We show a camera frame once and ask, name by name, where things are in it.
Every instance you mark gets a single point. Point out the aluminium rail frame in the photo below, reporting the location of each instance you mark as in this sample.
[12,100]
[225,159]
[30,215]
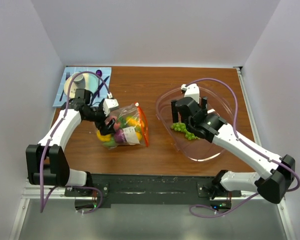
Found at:
[253,219]

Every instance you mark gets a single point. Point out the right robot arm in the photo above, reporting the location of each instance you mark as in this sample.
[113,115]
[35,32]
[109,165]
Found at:
[273,174]

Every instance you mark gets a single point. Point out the dark blue plastic knife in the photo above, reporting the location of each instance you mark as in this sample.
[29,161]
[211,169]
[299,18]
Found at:
[97,92]

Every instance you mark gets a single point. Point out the beige and green plate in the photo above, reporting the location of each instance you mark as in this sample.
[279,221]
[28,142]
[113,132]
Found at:
[91,84]

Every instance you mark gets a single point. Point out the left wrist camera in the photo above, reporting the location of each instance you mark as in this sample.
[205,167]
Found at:
[109,104]

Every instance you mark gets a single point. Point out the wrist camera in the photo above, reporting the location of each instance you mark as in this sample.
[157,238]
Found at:
[191,91]
[109,104]

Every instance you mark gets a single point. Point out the purple plastic spoon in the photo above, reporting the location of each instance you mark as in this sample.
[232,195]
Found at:
[99,73]

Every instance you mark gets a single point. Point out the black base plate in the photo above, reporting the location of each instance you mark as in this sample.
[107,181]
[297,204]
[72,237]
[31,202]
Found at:
[153,189]

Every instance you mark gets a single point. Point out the blue checked placemat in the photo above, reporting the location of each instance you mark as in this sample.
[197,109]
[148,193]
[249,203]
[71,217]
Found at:
[60,98]

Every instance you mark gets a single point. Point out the clear zip top bag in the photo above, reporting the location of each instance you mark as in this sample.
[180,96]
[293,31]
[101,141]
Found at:
[134,135]

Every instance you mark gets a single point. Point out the large clear plastic bowl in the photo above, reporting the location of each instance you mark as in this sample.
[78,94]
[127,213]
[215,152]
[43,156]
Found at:
[192,147]

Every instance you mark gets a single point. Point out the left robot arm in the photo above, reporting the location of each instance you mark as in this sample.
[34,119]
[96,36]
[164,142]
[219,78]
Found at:
[46,161]

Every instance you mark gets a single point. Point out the yellow fake lemon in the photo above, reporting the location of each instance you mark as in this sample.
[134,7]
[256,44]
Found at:
[132,122]

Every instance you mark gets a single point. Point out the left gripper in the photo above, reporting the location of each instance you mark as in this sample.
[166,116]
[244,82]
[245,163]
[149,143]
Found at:
[105,129]

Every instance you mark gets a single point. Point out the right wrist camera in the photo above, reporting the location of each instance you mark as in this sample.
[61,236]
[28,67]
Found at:
[191,91]

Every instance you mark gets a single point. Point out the purple fake eggplant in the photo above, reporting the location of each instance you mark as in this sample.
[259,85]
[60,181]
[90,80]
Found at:
[119,137]

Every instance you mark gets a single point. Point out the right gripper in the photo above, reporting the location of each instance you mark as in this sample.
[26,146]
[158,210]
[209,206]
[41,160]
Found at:
[174,112]

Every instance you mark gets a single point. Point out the grey cup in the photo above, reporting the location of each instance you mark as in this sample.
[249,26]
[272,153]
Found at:
[79,81]

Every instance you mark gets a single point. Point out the green fake grapes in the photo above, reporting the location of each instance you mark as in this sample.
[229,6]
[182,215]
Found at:
[187,131]

